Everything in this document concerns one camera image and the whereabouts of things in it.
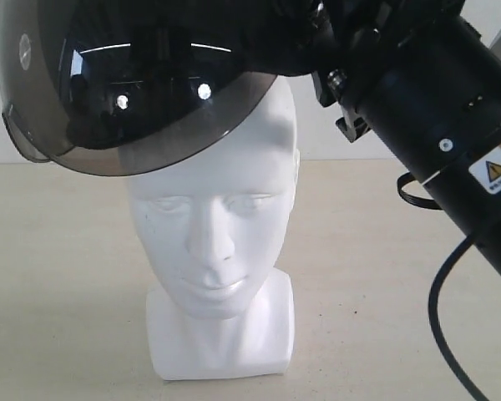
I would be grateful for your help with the white mannequin head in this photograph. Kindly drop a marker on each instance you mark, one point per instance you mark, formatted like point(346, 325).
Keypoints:
point(212, 228)

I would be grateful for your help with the black helmet with tinted visor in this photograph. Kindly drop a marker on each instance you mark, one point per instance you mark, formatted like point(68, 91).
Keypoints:
point(121, 88)

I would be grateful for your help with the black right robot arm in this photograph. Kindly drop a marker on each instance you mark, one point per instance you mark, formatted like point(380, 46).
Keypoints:
point(417, 74)

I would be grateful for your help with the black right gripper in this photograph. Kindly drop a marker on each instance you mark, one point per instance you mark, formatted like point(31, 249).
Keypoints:
point(328, 40)

